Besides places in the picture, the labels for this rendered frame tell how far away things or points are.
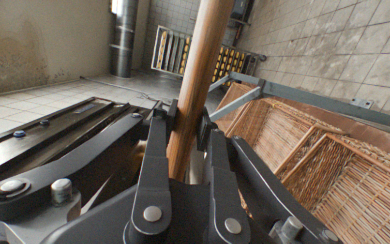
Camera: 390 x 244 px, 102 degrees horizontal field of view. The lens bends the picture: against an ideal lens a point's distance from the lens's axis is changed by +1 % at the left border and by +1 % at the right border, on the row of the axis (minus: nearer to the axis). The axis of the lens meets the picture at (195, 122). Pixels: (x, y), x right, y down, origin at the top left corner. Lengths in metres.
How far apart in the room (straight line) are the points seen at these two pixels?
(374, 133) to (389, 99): 0.75
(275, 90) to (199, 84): 0.47
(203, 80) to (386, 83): 1.44
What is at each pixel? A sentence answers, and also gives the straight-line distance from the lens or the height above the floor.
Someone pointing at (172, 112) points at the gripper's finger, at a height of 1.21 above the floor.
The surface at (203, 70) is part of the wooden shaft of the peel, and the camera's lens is 0.17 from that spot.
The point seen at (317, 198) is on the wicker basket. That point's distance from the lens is 0.83.
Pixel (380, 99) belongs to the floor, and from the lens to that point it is 1.53.
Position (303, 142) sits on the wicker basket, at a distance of 0.71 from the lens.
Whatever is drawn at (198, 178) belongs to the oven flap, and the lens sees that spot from 0.97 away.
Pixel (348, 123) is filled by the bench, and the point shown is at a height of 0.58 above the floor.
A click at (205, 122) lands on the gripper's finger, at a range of 0.15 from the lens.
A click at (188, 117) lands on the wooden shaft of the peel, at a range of 0.17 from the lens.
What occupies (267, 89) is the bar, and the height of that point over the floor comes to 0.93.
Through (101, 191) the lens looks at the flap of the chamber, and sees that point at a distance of 0.64.
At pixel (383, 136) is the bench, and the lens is 0.75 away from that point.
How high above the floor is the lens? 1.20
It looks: 7 degrees down
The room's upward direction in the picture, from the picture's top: 77 degrees counter-clockwise
